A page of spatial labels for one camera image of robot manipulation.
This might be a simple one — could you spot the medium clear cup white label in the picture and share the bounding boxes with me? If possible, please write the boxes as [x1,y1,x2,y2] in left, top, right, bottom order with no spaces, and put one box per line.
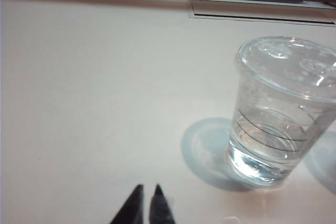
[225,36,336,188]

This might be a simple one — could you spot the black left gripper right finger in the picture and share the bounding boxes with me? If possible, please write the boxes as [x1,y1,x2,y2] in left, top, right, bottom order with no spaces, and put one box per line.
[148,183,176,224]

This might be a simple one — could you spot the desk cable slot cover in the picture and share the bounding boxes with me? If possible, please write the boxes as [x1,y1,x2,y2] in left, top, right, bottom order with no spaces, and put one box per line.
[189,0,336,27]

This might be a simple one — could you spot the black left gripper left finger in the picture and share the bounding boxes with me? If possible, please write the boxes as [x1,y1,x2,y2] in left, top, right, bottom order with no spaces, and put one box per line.
[109,184,144,224]

